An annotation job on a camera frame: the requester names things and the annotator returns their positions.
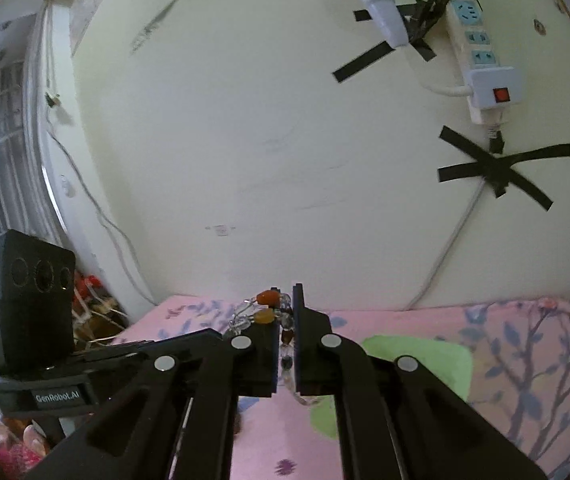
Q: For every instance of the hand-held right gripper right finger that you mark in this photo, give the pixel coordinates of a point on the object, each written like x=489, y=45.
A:
x=310, y=360

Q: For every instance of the white power strip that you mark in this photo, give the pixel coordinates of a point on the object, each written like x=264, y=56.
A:
x=487, y=80

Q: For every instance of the red and white clutter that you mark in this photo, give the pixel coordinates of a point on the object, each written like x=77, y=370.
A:
x=92, y=305

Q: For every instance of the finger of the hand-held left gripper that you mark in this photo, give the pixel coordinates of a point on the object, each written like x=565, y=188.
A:
x=115, y=353

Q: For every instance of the crossed black tape strips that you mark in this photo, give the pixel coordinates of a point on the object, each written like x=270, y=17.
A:
x=495, y=166

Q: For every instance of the black tape strip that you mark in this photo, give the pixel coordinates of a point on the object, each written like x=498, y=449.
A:
x=365, y=15
x=362, y=61

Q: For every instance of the pink floral bed sheet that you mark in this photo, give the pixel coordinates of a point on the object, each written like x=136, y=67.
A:
x=515, y=340

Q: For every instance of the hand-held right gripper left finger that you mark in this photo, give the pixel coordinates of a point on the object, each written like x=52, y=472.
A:
x=264, y=360

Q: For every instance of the crumpled black tape wad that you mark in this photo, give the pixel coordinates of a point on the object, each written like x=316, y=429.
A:
x=427, y=15

